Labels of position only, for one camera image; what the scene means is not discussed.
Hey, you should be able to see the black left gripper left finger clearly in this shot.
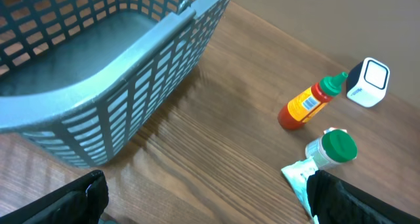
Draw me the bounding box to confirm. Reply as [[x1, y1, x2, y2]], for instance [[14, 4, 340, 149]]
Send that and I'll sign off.
[[1, 169, 109, 224]]

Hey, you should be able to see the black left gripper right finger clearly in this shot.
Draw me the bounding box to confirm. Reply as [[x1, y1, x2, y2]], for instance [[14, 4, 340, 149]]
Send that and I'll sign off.
[[306, 170, 419, 224]]

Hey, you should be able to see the teal white sachet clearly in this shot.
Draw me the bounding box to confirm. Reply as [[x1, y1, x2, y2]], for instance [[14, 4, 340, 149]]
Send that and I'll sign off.
[[281, 157, 319, 224]]

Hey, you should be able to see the green lid white jar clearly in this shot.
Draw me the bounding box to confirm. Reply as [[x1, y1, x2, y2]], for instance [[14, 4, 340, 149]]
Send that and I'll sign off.
[[304, 130, 358, 169]]

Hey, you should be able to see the red sauce bottle green cap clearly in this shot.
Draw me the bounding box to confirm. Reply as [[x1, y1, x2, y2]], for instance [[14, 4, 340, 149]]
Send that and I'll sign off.
[[278, 72, 348, 130]]

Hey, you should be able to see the white barcode scanner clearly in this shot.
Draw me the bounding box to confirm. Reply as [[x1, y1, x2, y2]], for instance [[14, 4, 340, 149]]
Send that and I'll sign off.
[[346, 57, 390, 108]]

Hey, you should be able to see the grey plastic mesh basket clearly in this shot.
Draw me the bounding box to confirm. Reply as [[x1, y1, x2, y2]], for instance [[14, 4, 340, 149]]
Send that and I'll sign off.
[[1, 0, 230, 168]]

